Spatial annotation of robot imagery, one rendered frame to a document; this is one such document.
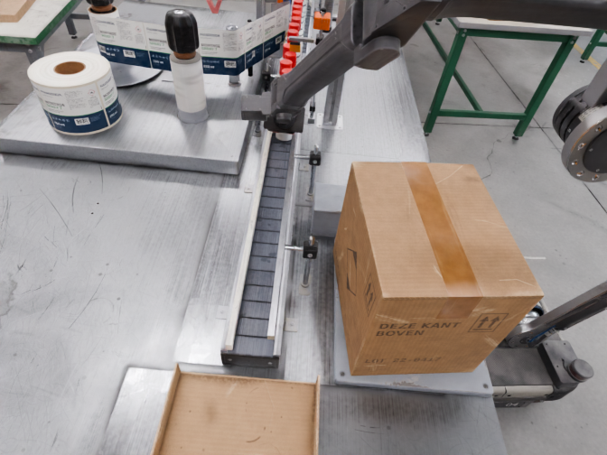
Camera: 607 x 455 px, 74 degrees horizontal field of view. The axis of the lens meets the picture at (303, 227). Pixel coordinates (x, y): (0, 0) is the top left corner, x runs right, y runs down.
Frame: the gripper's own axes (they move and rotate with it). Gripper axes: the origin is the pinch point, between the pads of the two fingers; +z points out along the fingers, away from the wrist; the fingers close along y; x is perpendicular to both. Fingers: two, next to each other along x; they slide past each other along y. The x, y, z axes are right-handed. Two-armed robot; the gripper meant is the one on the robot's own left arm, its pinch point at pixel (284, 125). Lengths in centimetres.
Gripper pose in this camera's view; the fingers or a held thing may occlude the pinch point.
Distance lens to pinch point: 115.6
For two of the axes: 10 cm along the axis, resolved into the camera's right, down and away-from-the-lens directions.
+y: -9.9, -1.1, -0.4
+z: -0.4, -0.3, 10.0
